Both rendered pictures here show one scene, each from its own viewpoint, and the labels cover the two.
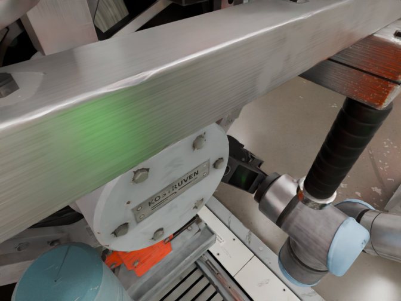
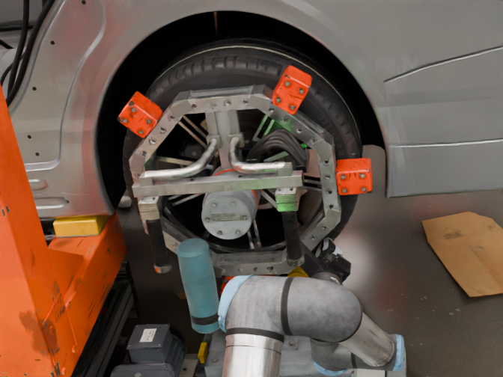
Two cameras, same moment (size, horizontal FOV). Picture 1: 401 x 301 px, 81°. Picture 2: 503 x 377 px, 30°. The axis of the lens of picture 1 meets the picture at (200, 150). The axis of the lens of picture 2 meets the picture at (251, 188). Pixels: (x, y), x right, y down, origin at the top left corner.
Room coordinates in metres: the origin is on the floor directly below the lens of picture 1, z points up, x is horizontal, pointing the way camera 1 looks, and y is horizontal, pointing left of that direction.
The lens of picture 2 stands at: (-1.08, -1.67, 1.99)
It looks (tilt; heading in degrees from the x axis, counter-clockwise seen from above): 27 degrees down; 53
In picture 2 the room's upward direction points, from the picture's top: 9 degrees counter-clockwise
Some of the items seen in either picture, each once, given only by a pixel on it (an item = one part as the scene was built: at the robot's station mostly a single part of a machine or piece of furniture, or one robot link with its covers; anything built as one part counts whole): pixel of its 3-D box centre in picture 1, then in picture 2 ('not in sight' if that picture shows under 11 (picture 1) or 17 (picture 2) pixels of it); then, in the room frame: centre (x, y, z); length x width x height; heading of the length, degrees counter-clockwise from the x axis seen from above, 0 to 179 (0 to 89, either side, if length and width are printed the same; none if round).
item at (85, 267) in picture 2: not in sight; (66, 252); (-0.12, 0.50, 0.69); 0.52 x 0.17 x 0.35; 41
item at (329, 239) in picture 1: (321, 230); not in sight; (0.19, -0.21, 0.62); 0.12 x 0.09 x 0.10; 41
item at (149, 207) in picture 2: not in sight; (153, 202); (-0.02, 0.13, 0.93); 0.09 x 0.05 x 0.05; 41
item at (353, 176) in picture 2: not in sight; (354, 176); (0.45, -0.10, 0.85); 0.09 x 0.08 x 0.07; 131
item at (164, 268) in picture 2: not in sight; (157, 242); (-0.05, 0.11, 0.83); 0.04 x 0.04 x 0.16
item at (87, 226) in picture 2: not in sight; (81, 218); (0.01, 0.61, 0.71); 0.14 x 0.14 x 0.05; 41
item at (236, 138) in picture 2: not in sight; (257, 141); (0.21, -0.02, 1.03); 0.19 x 0.18 x 0.11; 41
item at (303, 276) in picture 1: (308, 254); (332, 347); (0.19, -0.22, 0.51); 0.12 x 0.09 x 0.12; 121
